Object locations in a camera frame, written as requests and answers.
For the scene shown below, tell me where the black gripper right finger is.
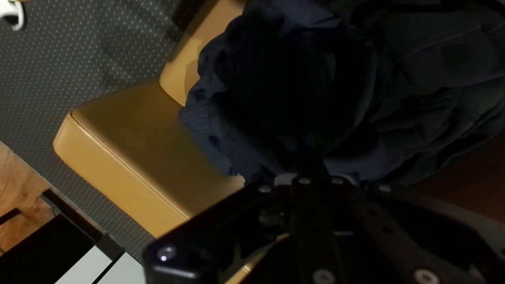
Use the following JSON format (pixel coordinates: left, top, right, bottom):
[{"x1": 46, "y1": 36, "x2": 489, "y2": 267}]
[{"x1": 312, "y1": 155, "x2": 505, "y2": 284}]

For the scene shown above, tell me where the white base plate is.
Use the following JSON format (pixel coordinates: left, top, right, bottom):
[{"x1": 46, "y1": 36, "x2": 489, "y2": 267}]
[{"x1": 54, "y1": 242, "x2": 147, "y2": 284}]

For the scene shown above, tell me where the black base frame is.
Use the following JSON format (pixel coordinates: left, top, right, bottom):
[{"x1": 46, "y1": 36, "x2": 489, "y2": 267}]
[{"x1": 0, "y1": 187, "x2": 128, "y2": 284}]

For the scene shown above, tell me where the black cloth with white stripes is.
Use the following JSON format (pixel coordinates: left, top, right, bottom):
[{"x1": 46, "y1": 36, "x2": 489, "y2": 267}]
[{"x1": 178, "y1": 0, "x2": 505, "y2": 189}]

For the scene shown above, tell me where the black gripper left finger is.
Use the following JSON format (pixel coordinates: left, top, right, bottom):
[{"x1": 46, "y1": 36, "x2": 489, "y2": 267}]
[{"x1": 140, "y1": 155, "x2": 315, "y2": 284}]

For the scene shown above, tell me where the black and white shoe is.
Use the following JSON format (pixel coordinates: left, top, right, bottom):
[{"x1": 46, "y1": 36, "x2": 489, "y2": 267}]
[{"x1": 0, "y1": 0, "x2": 25, "y2": 31}]

